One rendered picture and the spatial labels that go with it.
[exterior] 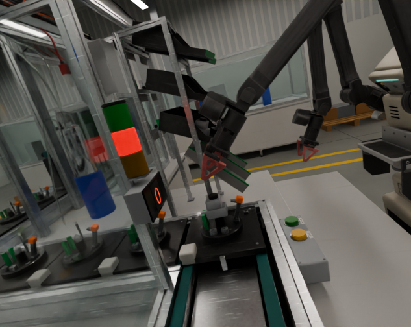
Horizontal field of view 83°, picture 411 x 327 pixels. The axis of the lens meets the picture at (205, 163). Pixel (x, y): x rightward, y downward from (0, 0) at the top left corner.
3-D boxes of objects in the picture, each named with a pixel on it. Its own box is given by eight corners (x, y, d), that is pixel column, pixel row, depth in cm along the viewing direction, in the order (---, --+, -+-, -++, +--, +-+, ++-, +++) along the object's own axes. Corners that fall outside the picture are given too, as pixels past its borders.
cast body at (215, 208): (227, 209, 75) (223, 189, 73) (228, 216, 71) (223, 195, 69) (202, 213, 76) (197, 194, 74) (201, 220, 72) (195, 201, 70)
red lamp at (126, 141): (145, 146, 51) (137, 125, 50) (137, 152, 46) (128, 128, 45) (124, 152, 52) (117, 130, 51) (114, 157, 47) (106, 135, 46)
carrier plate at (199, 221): (255, 209, 85) (254, 204, 84) (267, 253, 62) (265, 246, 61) (193, 221, 88) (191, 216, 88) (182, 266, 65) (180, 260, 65)
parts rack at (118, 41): (223, 191, 130) (185, 38, 108) (223, 228, 95) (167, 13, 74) (187, 198, 133) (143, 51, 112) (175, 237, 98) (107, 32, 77)
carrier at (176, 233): (189, 222, 89) (180, 193, 85) (176, 267, 66) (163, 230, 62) (131, 233, 92) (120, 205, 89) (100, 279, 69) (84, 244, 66)
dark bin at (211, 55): (213, 60, 90) (217, 39, 88) (206, 57, 78) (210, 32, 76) (148, 48, 95) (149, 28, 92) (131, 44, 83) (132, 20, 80)
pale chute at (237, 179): (245, 180, 104) (250, 172, 102) (242, 193, 92) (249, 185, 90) (193, 146, 105) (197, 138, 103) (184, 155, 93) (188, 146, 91)
